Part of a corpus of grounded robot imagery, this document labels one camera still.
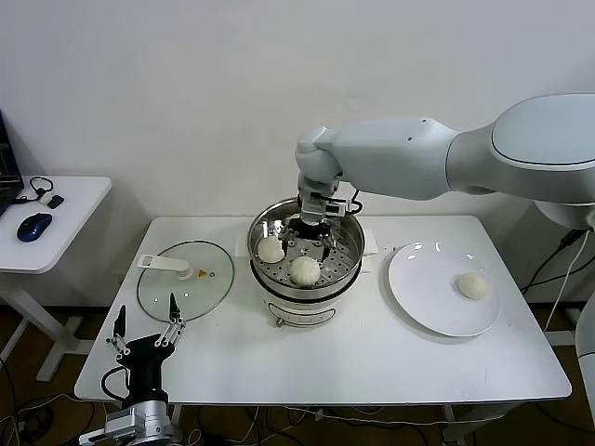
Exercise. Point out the black laptop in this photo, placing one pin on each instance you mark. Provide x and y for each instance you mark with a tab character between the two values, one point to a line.
7	186

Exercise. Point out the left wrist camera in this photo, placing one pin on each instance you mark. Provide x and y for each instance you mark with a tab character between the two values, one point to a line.
95	437

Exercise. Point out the white side table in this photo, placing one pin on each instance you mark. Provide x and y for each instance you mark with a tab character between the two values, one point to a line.
70	223

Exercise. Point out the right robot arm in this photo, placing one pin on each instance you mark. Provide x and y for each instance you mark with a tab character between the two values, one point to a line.
395	158

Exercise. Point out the blue computer mouse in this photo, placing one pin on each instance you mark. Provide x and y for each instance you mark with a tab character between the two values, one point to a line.
34	227

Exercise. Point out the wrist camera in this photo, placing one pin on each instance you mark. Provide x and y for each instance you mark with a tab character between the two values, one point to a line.
334	209
95	437

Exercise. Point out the white work table underframe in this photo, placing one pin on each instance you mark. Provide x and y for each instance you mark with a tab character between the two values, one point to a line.
453	420

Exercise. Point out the stainless steel steamer basket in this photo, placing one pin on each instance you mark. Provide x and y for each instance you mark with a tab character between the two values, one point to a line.
272	279

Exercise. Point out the white round plate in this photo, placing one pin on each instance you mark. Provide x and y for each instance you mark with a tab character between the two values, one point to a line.
409	279

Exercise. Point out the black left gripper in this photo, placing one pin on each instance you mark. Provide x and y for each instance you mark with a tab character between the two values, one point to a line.
144	362

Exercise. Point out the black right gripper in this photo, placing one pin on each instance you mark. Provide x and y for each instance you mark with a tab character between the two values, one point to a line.
309	228

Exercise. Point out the white steamed baozi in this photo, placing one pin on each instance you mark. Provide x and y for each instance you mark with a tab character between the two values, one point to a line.
472	285
269	251
304	271

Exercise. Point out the small black device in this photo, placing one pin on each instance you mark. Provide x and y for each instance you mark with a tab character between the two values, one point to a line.
56	202

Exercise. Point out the black power adapter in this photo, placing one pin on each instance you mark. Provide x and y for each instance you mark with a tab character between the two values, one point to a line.
568	239

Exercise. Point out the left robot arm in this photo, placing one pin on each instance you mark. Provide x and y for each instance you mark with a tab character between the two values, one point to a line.
146	420

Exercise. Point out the small white adapter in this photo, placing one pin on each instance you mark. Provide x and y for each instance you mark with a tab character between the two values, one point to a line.
45	200

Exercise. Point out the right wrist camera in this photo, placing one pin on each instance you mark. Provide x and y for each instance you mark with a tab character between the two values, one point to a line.
334	209

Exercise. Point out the white electric cooker pot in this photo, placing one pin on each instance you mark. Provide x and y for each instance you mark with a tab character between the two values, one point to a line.
297	313

